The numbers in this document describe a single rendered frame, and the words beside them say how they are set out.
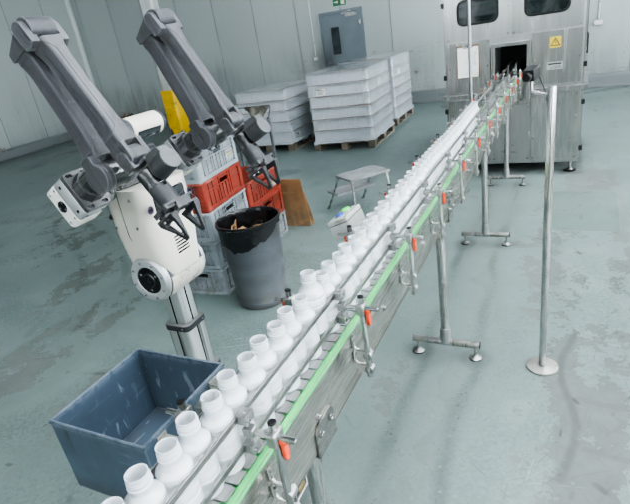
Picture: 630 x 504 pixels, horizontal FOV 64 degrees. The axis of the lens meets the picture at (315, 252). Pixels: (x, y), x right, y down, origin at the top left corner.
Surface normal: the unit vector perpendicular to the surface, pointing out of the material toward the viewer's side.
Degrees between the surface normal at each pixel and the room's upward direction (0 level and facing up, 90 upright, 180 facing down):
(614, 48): 90
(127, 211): 90
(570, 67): 90
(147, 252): 101
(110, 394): 90
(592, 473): 0
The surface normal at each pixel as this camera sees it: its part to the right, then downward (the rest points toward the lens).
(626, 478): -0.15, -0.91
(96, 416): 0.90, 0.04
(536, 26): -0.42, 0.42
